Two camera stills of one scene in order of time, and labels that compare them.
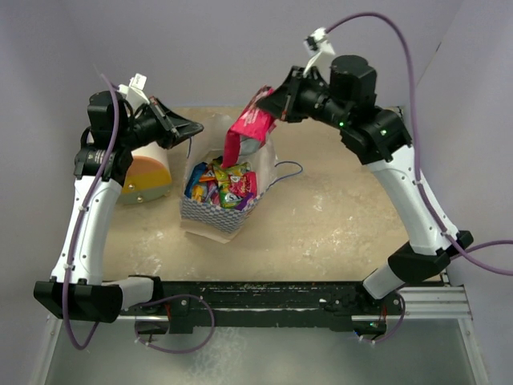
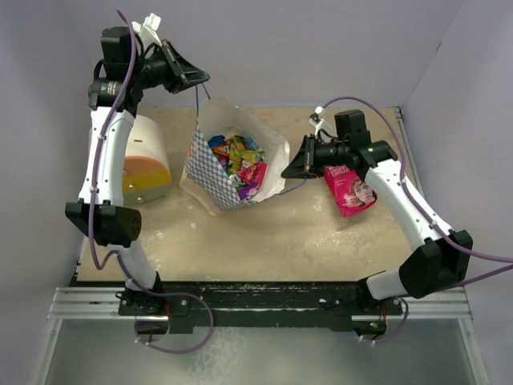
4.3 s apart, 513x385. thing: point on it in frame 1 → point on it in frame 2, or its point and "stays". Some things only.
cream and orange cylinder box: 148,177 stays
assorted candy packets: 213,184 → 243,160
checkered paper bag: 208,142 → 203,184
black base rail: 218,305 stays
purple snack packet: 240,206 → 244,191
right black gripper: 284,101 → 303,166
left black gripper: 173,127 → 182,73
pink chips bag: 250,132 → 352,192
